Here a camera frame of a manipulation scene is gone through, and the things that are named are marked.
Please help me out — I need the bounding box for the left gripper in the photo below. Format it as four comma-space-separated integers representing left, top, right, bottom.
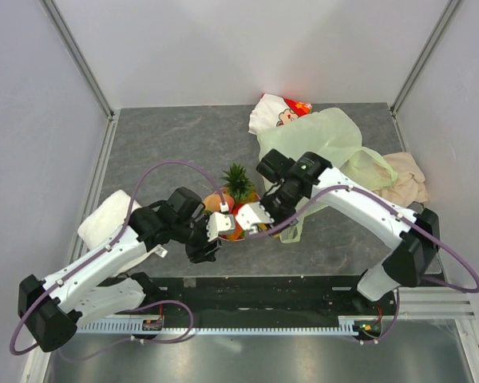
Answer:
172, 211, 222, 263

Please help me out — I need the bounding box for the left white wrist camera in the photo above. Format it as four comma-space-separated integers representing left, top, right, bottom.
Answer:
206, 203, 236, 242

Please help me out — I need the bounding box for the white red cartoon bag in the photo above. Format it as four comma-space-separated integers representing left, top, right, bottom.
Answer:
248, 93, 312, 135

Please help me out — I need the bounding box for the pink plate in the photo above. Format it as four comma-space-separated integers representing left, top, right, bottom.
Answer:
220, 189, 260, 242

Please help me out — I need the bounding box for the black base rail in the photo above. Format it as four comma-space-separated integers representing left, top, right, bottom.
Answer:
112, 274, 396, 320

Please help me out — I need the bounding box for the fake red orange mango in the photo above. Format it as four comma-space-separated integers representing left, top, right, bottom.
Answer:
226, 227, 245, 242

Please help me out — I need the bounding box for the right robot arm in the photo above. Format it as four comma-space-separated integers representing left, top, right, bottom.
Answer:
256, 149, 440, 314

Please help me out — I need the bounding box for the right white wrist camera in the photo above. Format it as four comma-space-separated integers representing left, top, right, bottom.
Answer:
235, 202, 274, 235

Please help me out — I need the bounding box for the green avocado print plastic bag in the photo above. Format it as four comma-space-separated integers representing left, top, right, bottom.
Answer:
257, 106, 400, 243

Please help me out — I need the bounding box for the fake pineapple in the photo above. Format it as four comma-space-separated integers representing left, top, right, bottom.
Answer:
221, 163, 256, 205

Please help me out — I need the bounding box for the slotted cable duct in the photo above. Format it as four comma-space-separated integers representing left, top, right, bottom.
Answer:
77, 316, 358, 336

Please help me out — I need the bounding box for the beige crumpled cloth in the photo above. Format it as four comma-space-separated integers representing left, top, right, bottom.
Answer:
374, 152, 429, 207

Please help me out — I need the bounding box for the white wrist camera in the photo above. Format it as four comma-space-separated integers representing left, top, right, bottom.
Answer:
235, 202, 274, 235
206, 203, 236, 242

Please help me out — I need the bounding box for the fake peach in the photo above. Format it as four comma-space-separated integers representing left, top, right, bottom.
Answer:
204, 193, 235, 212

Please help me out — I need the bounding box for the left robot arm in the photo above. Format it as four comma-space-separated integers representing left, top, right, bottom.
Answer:
18, 187, 230, 353

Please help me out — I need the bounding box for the white folded towel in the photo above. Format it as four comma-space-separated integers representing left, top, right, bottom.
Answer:
77, 190, 168, 276

